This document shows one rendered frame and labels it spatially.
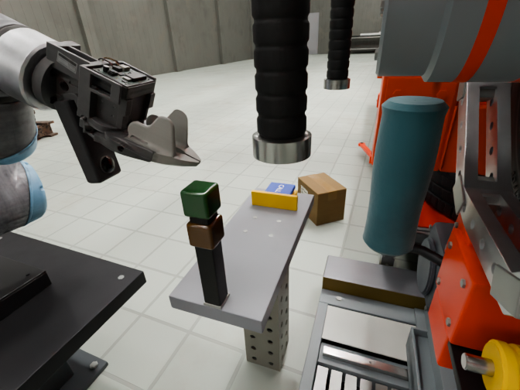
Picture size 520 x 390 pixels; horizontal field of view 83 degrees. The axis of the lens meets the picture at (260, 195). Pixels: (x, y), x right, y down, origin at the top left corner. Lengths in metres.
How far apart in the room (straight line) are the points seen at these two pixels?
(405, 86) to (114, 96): 0.61
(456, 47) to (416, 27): 0.04
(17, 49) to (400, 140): 0.50
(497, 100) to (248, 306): 0.51
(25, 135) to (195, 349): 0.74
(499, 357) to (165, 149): 0.43
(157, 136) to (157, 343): 0.80
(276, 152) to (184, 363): 0.87
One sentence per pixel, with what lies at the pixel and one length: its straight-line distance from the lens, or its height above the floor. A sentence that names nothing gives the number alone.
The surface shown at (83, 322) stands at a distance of 0.80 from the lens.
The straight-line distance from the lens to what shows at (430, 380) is 0.85.
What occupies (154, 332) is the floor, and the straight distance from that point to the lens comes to 1.11.
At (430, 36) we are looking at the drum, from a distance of 0.32.
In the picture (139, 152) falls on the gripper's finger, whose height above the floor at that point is 0.71.
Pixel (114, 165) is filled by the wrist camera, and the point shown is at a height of 0.67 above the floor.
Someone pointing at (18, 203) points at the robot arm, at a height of 0.53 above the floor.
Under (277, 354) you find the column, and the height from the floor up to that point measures 0.08.
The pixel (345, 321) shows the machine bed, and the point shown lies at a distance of 0.98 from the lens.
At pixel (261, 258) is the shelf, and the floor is 0.45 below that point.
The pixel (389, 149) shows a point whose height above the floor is 0.67.
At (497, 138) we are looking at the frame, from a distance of 0.58.
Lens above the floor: 0.83
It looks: 28 degrees down
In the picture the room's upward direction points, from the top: 3 degrees counter-clockwise
